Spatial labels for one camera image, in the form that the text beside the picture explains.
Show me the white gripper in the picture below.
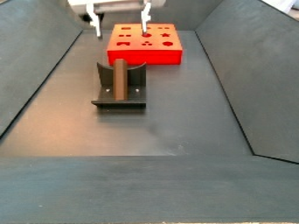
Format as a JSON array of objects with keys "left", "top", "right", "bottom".
[{"left": 68, "top": 0, "right": 166, "bottom": 38}]

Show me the brown hexagonal prism peg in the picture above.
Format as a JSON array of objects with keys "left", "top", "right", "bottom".
[{"left": 113, "top": 59, "right": 126, "bottom": 101}]

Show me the red shape-sorting block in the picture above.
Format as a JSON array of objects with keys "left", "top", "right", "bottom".
[{"left": 106, "top": 24, "right": 182, "bottom": 65}]

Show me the black curved peg holder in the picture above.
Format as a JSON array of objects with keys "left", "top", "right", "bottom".
[{"left": 90, "top": 59, "right": 145, "bottom": 108}]

